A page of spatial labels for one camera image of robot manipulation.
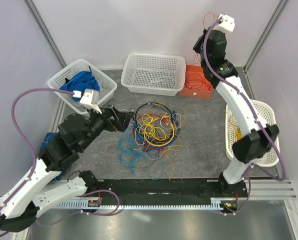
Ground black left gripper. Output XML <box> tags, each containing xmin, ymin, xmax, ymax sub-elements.
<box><xmin>79</xmin><ymin>103</ymin><xmax>135</xmax><ymax>151</ymax></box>

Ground thin yellow wire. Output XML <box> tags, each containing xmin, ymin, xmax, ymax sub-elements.
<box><xmin>138</xmin><ymin>113</ymin><xmax>169</xmax><ymax>142</ymax></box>

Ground thin red wire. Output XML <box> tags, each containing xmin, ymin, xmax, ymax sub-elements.
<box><xmin>184</xmin><ymin>71</ymin><xmax>212</xmax><ymax>91</ymax></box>

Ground thin amber wire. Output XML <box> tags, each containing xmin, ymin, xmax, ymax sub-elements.
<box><xmin>143</xmin><ymin>103</ymin><xmax>187</xmax><ymax>180</ymax></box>

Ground thin white wire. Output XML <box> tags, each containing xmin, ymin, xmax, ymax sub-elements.
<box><xmin>118</xmin><ymin>107</ymin><xmax>187</xmax><ymax>151</ymax></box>

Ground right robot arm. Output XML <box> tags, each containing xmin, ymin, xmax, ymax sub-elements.
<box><xmin>193</xmin><ymin>28</ymin><xmax>281</xmax><ymax>197</ymax></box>

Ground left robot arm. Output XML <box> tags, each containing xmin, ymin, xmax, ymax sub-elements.
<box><xmin>0</xmin><ymin>106</ymin><xmax>134</xmax><ymax>234</ymax></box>

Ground grey cloth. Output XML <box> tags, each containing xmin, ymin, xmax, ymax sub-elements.
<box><xmin>99</xmin><ymin>81</ymin><xmax>112</xmax><ymax>99</ymax></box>

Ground white perforated basket left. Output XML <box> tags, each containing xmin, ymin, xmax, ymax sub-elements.
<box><xmin>47</xmin><ymin>59</ymin><xmax>117</xmax><ymax>116</ymax></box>

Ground white perforated basket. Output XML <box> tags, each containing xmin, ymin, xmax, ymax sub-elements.
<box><xmin>121</xmin><ymin>53</ymin><xmax>186</xmax><ymax>96</ymax></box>
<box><xmin>225</xmin><ymin>100</ymin><xmax>279</xmax><ymax>168</ymax></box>
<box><xmin>47</xmin><ymin>59</ymin><xmax>117</xmax><ymax>116</ymax></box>

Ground orange plastic tray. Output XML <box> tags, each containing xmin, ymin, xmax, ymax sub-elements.
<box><xmin>178</xmin><ymin>64</ymin><xmax>213</xmax><ymax>99</ymax></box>

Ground white perforated basket middle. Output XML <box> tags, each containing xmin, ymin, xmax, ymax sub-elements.
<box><xmin>121</xmin><ymin>53</ymin><xmax>186</xmax><ymax>96</ymax></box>

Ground blue plaid cloth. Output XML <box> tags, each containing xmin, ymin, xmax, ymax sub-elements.
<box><xmin>39</xmin><ymin>132</ymin><xmax>65</xmax><ymax>181</ymax></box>

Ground white perforated basket right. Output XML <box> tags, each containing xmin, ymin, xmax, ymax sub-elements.
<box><xmin>225</xmin><ymin>100</ymin><xmax>279</xmax><ymax>168</ymax></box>

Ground thick black cable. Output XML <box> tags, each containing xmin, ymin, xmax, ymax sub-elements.
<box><xmin>134</xmin><ymin>101</ymin><xmax>174</xmax><ymax>126</ymax></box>

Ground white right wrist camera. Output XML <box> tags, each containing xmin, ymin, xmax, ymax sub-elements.
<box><xmin>214</xmin><ymin>14</ymin><xmax>235</xmax><ymax>34</ymax></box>

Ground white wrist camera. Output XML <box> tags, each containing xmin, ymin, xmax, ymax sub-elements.
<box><xmin>73</xmin><ymin>89</ymin><xmax>102</xmax><ymax>114</ymax></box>
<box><xmin>214</xmin><ymin>14</ymin><xmax>235</xmax><ymax>34</ymax></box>

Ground thin light blue wire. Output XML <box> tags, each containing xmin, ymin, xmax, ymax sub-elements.
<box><xmin>118</xmin><ymin>129</ymin><xmax>165</xmax><ymax>181</ymax></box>

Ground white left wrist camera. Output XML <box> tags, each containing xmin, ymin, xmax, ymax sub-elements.
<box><xmin>73</xmin><ymin>89</ymin><xmax>102</xmax><ymax>114</ymax></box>

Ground thick red cable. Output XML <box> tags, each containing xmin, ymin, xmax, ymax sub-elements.
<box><xmin>136</xmin><ymin>113</ymin><xmax>169</xmax><ymax>153</ymax></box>

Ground thin brown wire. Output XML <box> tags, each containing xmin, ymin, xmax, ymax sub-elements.
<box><xmin>128</xmin><ymin>147</ymin><xmax>164</xmax><ymax>169</ymax></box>

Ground white wires in basket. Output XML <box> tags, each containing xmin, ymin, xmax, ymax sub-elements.
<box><xmin>136</xmin><ymin>66</ymin><xmax>177</xmax><ymax>89</ymax></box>

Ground thick yellow cable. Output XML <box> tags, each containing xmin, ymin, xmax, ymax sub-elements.
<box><xmin>143</xmin><ymin>112</ymin><xmax>176</xmax><ymax>147</ymax></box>

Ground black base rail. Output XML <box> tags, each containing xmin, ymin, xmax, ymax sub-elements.
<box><xmin>87</xmin><ymin>178</ymin><xmax>247</xmax><ymax>200</ymax></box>

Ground aluminium frame post right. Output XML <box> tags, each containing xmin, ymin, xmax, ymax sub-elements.
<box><xmin>245</xmin><ymin>0</ymin><xmax>289</xmax><ymax>72</ymax></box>

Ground aluminium frame post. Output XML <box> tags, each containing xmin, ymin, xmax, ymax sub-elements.
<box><xmin>24</xmin><ymin>0</ymin><xmax>67</xmax><ymax>68</ymax></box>
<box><xmin>245</xmin><ymin>0</ymin><xmax>289</xmax><ymax>72</ymax></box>

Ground slotted cable duct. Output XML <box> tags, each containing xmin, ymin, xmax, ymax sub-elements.
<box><xmin>55</xmin><ymin>195</ymin><xmax>228</xmax><ymax>210</ymax></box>

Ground aluminium frame post left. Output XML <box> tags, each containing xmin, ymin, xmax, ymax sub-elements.
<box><xmin>24</xmin><ymin>0</ymin><xmax>67</xmax><ymax>68</ymax></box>

